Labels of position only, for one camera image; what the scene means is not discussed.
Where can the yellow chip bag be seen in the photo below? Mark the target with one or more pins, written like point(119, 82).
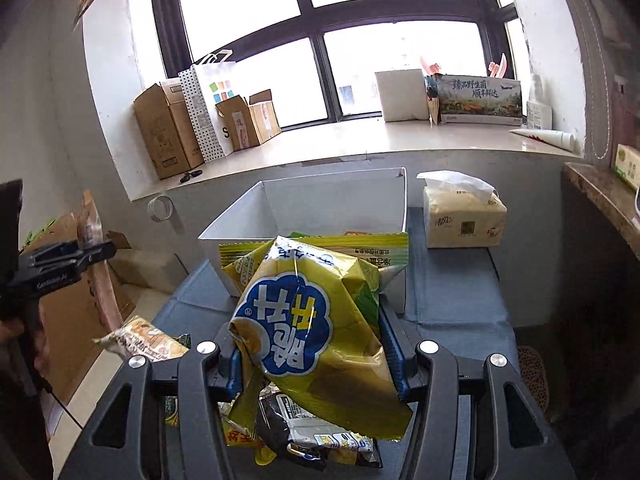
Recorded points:
point(310, 330)

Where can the black window frame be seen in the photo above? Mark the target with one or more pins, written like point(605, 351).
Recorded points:
point(312, 20)

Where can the tall brown cardboard box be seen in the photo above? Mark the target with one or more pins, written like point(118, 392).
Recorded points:
point(165, 135)

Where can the green box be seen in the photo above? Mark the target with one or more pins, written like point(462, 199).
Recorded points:
point(625, 165)

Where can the white tube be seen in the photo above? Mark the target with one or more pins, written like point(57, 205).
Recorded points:
point(545, 137)

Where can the white cardboard box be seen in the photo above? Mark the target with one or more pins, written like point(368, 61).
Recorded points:
point(330, 200)

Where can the polka dot paper bag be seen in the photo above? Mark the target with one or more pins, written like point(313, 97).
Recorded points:
point(200, 120)

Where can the clear tape roll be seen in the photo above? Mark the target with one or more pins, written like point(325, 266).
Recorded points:
point(152, 208)

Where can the person's left forearm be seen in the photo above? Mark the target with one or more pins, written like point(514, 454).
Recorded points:
point(20, 420)

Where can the beige yellow cookie packet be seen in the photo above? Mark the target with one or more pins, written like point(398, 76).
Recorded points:
point(145, 337)

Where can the black snack packet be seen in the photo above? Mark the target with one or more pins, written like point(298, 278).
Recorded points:
point(275, 425)

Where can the large flattened cardboard box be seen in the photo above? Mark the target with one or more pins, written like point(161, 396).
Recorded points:
point(65, 320)

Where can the white foam block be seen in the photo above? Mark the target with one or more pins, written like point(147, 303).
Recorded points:
point(400, 95)

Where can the red yellow snack packet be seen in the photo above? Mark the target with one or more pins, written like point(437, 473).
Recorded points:
point(235, 432)

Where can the person's left hand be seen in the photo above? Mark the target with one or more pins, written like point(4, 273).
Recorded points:
point(12, 332)

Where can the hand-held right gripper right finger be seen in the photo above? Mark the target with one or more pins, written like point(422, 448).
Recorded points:
point(397, 360)

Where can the black scissors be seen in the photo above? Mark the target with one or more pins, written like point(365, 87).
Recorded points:
point(191, 176)

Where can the brown stone ledge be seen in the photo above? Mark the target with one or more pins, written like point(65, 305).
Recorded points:
point(605, 195)

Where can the beige tissue pack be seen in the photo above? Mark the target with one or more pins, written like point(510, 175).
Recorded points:
point(460, 220)

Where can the white plastic bottle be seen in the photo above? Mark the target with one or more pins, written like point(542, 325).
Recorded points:
point(539, 110)

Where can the open brown cardboard box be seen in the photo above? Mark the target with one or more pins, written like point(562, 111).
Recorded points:
point(260, 120)

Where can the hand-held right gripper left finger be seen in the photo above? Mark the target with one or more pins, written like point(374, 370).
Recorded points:
point(234, 377)

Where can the brown folded fan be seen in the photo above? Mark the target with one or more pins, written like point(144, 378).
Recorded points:
point(433, 110)

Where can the brown woven basket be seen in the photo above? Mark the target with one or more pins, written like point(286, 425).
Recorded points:
point(532, 375)

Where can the landscape printed carton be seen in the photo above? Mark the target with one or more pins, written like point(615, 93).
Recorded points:
point(475, 100)

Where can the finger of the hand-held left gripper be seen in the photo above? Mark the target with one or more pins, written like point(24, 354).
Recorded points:
point(60, 260)

